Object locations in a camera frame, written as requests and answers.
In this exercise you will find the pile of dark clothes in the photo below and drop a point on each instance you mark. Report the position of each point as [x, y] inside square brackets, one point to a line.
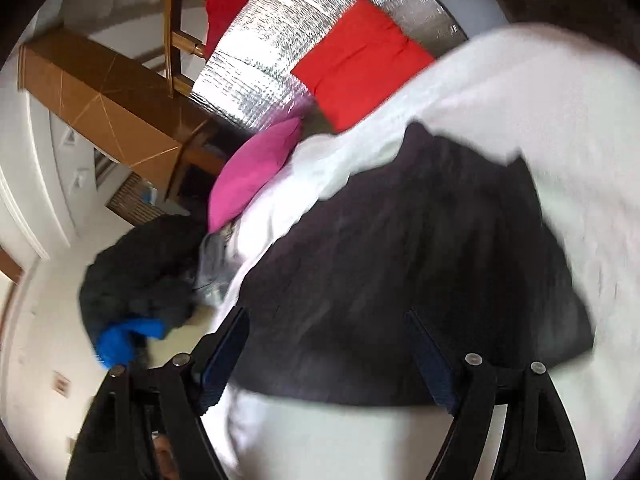
[140, 265]

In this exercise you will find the black jacket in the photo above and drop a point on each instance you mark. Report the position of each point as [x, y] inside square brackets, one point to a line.
[400, 240]

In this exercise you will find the pink pillow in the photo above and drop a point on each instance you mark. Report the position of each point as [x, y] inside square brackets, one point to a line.
[255, 170]

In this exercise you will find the silver foil insulation sheet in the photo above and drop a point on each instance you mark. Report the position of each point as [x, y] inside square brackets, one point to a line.
[260, 35]

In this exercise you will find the wicker basket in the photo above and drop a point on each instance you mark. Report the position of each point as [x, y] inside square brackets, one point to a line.
[130, 202]

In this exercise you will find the wooden chair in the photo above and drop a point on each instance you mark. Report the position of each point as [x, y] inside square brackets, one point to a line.
[175, 20]

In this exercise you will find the wall socket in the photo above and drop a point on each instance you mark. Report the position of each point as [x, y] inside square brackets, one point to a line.
[62, 385]

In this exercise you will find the white bed blanket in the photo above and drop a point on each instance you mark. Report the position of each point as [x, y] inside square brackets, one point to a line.
[550, 110]

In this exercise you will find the bright blue garment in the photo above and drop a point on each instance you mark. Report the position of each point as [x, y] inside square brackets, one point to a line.
[120, 342]

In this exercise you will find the brown wooden table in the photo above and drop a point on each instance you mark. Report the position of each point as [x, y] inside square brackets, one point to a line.
[105, 95]

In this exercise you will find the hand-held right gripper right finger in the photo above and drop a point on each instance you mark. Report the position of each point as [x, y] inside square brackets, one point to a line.
[435, 365]

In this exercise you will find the red pillow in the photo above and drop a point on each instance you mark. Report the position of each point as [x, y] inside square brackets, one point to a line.
[360, 65]

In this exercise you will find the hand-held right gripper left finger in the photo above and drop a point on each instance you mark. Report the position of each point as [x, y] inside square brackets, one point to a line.
[225, 355]

